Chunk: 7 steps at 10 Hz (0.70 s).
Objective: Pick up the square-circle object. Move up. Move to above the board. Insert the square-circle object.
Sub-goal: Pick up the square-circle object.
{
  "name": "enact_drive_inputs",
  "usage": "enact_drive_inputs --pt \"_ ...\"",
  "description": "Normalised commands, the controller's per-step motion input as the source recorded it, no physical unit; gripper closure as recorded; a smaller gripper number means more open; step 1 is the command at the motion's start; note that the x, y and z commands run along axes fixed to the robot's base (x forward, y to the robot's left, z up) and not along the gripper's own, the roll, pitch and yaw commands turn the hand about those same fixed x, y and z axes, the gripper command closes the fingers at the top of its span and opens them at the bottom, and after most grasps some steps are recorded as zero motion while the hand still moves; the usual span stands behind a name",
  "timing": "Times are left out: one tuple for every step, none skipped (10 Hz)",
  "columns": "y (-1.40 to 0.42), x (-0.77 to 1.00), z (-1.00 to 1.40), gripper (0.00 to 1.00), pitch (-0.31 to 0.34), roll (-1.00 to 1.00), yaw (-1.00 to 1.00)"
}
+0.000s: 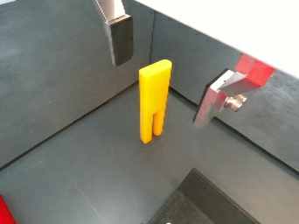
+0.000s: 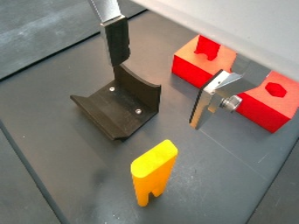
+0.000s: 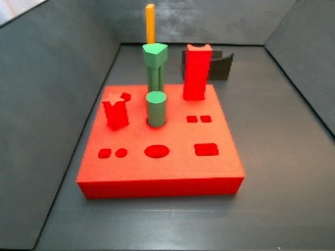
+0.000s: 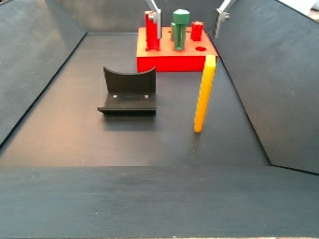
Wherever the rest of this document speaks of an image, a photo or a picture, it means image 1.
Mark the red peg board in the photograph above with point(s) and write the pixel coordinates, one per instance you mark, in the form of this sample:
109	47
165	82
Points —
6	216

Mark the yellow two-pronged peg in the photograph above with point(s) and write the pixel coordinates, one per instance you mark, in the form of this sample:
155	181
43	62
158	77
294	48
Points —
154	84

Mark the gripper right finger with red part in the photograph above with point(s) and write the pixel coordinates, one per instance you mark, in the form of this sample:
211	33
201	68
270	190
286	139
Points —
223	93

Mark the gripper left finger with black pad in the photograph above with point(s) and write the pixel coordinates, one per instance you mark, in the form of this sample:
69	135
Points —
119	29

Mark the black curved holder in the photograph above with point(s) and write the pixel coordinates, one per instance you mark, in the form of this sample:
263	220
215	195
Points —
199	203

